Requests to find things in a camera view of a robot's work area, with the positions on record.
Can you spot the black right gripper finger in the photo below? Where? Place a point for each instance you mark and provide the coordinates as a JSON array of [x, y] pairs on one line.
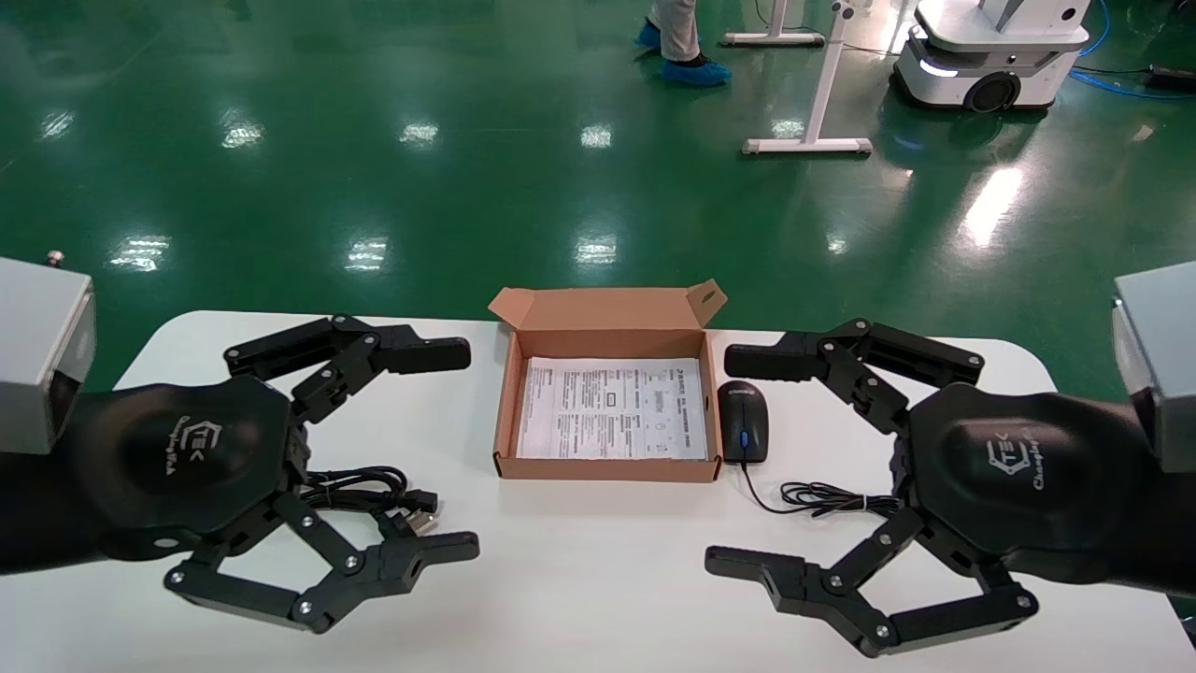
[[775, 363], [794, 579]]

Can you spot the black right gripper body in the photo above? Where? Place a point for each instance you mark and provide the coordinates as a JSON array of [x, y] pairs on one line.
[[1018, 477]]

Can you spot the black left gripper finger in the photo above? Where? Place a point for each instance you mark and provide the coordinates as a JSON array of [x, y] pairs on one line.
[[383, 565], [420, 353]]

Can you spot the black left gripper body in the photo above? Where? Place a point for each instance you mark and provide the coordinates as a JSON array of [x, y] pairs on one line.
[[177, 458]]

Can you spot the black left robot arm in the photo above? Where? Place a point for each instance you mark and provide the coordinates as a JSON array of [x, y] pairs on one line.
[[37, 514]]

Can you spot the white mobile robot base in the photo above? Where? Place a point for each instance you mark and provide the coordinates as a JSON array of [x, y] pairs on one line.
[[990, 47]]

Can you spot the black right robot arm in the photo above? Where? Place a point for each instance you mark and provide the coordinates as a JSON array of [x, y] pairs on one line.
[[1168, 523]]

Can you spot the brown cardboard box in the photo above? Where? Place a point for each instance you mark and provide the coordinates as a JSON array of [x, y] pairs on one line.
[[607, 313]]

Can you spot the printed white paper sheet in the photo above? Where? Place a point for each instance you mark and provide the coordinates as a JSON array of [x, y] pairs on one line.
[[607, 411]]

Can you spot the blue shoe cover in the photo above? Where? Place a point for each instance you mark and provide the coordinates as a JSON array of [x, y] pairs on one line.
[[696, 73], [647, 35]]

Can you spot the person legs in grey trousers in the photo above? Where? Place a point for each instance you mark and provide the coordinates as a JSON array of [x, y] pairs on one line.
[[675, 28]]

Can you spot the black power adapter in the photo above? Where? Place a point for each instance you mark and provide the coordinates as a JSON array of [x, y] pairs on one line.
[[1173, 77]]

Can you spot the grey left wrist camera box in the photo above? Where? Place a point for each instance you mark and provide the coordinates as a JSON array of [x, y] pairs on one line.
[[37, 346]]

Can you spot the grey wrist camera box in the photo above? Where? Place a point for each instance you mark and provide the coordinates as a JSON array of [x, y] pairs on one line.
[[1163, 355], [37, 346]]

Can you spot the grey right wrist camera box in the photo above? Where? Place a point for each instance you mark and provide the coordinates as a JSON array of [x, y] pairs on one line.
[[1163, 355]]

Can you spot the white table frame with post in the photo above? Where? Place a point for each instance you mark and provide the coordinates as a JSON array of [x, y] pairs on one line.
[[808, 146]]

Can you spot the white table frame foot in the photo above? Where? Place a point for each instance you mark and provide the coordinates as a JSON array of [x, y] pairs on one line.
[[775, 38]]

